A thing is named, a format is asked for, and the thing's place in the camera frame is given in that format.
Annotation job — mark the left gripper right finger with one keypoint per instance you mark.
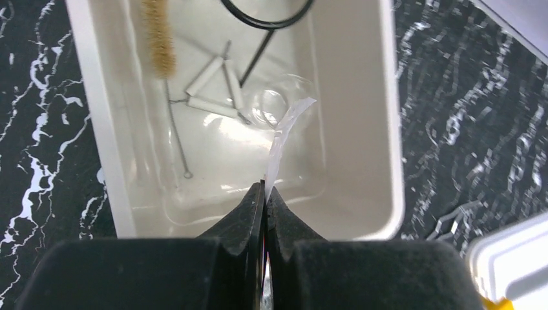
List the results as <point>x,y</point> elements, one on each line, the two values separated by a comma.
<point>311,272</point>

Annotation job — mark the clear plastic zip bag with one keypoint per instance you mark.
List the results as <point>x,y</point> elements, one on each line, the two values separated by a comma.
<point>281,135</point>

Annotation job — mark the black wire ring stand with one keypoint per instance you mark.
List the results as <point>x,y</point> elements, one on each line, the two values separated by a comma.
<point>269,26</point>

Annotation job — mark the beige plastic bin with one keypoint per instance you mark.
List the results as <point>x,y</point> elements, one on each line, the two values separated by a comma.
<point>341,170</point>

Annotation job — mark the yellow test tube rack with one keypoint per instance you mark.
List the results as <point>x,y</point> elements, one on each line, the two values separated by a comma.
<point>503,304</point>

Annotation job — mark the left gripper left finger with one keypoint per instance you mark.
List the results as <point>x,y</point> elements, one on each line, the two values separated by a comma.
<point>223,268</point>

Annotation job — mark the white bin lid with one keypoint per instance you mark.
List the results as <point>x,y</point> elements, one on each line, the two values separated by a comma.
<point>511,264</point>

